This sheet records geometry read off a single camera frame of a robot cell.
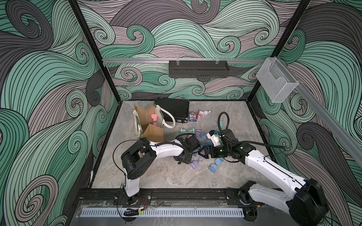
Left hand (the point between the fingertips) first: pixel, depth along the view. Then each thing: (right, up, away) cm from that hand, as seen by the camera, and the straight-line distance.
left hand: (186, 158), depth 87 cm
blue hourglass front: (+15, -3, -6) cm, 17 cm away
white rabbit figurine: (+16, +29, +22) cm, 40 cm away
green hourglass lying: (+4, +16, +11) cm, 20 cm away
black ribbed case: (-4, +33, +26) cm, 42 cm away
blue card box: (+7, +26, +20) cm, 34 cm away
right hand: (+9, +6, -9) cm, 14 cm away
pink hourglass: (-21, +26, +6) cm, 34 cm away
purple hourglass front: (+5, -1, -5) cm, 7 cm away
